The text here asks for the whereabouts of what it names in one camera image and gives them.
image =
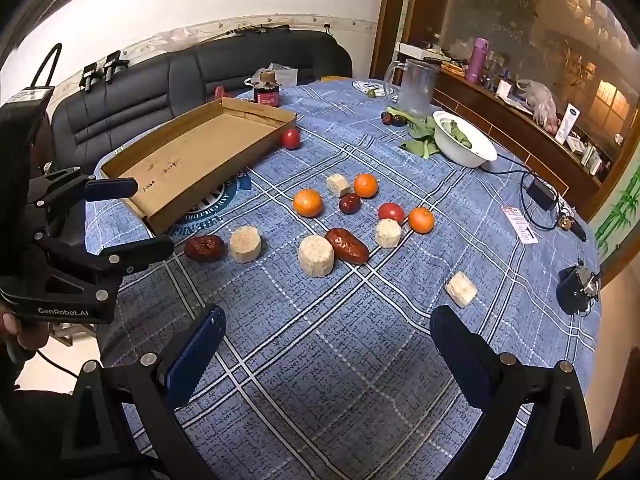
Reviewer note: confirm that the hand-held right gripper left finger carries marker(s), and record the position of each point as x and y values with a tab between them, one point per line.
200	345

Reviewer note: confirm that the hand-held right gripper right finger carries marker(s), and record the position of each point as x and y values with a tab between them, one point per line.
462	355

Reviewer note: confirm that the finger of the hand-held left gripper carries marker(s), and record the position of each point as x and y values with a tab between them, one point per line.
150	250
112	189

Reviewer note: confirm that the large red date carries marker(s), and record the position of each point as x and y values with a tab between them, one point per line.
346	245
204	248

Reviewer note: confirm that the beige cylindrical food chunk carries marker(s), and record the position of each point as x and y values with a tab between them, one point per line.
316	255
245	244
388	233

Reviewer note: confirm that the brown cardboard box tray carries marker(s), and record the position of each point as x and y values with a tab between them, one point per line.
200	145

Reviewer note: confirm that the orange mandarin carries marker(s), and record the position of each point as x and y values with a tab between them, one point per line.
365	185
308	202
421	220

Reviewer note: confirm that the red tomato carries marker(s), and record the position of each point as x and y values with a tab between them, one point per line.
290	138
391	211

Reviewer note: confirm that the small red date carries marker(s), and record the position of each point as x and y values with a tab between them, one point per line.
350	203

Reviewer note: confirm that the small beige food chunk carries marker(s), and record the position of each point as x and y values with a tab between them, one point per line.
460	288
338	184

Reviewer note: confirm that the black leather sofa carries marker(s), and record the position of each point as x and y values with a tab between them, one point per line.
150	95

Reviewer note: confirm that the blue plaid tablecloth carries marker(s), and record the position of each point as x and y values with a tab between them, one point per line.
310	340

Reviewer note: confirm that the black clamp device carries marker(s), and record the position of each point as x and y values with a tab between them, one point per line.
90	77
114	66

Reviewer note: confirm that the small black device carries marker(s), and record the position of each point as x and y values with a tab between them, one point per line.
575	285

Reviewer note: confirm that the white and red paper tag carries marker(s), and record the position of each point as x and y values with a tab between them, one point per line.
520	222

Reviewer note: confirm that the red packet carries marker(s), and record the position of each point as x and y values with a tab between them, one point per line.
221	92

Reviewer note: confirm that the dark red jar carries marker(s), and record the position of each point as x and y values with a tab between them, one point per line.
265	95

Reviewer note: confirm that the black power adapter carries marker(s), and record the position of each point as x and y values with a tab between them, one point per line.
540	191

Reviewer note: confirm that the white bowl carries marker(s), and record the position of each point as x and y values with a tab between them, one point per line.
470	152

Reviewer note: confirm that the clear plastic bag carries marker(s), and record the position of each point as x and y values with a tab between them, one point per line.
280	72

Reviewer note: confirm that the green leaves in bowl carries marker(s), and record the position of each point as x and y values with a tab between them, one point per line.
457	132

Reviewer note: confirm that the green leafy vegetable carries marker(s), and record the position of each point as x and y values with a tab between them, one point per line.
420	130

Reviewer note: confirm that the small white box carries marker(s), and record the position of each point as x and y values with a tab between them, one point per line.
592	157

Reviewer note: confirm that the small dark purple fruit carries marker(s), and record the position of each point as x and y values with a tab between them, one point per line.
398	120

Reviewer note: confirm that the yellow flat object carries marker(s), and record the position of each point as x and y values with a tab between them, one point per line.
334	78

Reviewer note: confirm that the wooden sideboard cabinet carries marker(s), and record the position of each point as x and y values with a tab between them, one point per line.
500	110

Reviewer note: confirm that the small dark red fruit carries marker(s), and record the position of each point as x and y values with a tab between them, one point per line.
386	118

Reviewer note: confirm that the pink plastic bag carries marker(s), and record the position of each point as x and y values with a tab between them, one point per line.
540	100

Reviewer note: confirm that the clear plastic pitcher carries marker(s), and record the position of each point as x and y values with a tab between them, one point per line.
417	90

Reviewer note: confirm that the white and blue plate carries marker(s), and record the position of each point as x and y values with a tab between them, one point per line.
362	85

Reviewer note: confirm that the purple bottle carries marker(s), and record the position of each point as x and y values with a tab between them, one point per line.
476	60

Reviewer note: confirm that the green bamboo wall sticker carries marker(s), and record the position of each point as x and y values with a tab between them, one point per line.
620	210

